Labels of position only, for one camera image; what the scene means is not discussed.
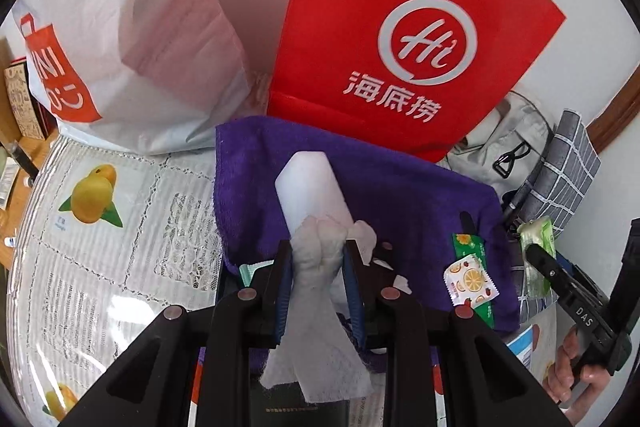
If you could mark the green sachet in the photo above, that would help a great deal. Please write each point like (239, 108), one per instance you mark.
(465, 244)

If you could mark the brown printed box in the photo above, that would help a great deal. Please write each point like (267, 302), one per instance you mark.
(20, 99)

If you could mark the white tissue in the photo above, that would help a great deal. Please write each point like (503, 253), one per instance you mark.
(320, 307)

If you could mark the person's right hand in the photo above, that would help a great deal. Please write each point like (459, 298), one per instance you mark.
(562, 367)

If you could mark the fruit print sachet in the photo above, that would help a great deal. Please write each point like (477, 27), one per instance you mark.
(470, 282)

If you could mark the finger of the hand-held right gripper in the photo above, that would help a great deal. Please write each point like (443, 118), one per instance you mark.
(550, 269)

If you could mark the purple towel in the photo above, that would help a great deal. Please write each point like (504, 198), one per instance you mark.
(400, 197)

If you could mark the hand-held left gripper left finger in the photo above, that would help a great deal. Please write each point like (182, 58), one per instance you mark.
(282, 307)

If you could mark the teal packet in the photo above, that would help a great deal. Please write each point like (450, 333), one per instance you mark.
(250, 271)

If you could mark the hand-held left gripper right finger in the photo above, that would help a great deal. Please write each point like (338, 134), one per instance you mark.
(356, 302)

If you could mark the red paper bag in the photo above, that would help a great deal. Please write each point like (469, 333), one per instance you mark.
(380, 7)

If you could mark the light grey fabric bag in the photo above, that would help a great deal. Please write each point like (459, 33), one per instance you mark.
(500, 142)

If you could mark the blue packet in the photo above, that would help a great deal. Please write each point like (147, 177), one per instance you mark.
(525, 344)

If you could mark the wooden furniture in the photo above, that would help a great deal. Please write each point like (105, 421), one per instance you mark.
(25, 177)

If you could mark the white plastic bag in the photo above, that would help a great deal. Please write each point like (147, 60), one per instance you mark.
(125, 32)

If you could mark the fruit print tablecloth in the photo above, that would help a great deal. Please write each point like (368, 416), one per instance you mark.
(125, 257)

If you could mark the green wipes pack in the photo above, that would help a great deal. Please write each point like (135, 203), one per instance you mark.
(537, 247)

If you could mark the grey checked cloth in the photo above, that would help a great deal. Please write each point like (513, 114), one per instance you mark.
(570, 162)

